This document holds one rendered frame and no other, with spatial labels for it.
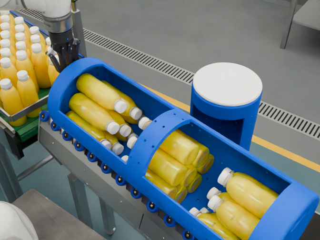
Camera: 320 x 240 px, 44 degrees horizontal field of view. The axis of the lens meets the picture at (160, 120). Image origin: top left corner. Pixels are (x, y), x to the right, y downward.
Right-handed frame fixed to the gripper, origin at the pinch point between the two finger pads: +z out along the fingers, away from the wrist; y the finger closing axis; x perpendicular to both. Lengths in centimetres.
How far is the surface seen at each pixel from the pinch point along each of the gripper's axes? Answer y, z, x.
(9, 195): 28, 71, -29
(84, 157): 9.4, 23.3, 15.3
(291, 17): -242, 84, -29
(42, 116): 9.1, 19.1, -10.1
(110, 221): -8, 104, -1
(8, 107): 16.9, 15.3, -19.8
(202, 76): -46, 12, 24
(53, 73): -4.9, 10.9, -20.2
